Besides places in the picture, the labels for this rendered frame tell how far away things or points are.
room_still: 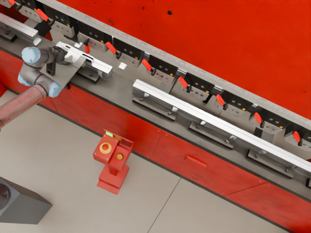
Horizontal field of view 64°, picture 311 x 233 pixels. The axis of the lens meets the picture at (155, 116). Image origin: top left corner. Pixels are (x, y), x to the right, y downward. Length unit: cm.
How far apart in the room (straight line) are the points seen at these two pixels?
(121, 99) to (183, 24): 76
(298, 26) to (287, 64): 17
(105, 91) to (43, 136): 107
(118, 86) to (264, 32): 101
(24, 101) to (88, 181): 128
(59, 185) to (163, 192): 92
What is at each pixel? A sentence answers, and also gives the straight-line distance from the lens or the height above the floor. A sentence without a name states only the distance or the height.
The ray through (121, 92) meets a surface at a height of 87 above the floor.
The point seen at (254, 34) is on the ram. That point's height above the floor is 169.
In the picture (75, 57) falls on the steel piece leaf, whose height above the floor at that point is 100.
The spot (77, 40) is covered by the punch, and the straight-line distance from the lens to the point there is 157.
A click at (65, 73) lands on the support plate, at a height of 100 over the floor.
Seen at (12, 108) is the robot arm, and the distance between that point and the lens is 121.
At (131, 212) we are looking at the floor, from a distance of 231.
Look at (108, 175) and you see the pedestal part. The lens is 222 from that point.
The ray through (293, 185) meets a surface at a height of 88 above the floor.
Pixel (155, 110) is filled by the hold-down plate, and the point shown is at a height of 90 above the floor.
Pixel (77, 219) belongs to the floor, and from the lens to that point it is 233.
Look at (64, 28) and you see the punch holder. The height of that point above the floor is 123.
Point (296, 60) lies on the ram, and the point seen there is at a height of 166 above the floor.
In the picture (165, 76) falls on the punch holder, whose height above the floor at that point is 124.
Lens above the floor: 230
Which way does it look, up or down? 64 degrees down
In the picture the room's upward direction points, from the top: 18 degrees clockwise
